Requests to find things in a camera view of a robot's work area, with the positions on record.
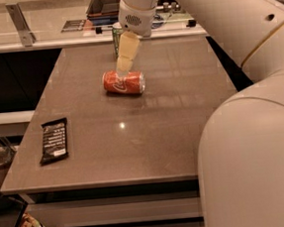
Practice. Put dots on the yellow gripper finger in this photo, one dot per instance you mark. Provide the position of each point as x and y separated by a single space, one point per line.
128 48

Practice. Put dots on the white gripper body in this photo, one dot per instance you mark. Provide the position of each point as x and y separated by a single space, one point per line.
138 20

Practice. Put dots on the red coke can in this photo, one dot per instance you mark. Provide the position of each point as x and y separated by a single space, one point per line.
133 82

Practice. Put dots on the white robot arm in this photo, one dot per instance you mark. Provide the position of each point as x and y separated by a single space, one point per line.
241 153

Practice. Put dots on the green soda can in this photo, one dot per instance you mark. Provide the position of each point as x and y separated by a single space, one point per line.
117 31

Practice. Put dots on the dark tray bin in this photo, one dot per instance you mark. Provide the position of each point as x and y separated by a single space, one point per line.
101 8

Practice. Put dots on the black snack bar wrapper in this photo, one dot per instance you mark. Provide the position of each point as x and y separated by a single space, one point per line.
54 141

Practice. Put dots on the grey table drawer unit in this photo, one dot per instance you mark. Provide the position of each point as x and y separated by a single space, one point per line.
161 204

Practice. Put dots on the left metal glass bracket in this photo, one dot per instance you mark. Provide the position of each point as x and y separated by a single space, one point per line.
26 36

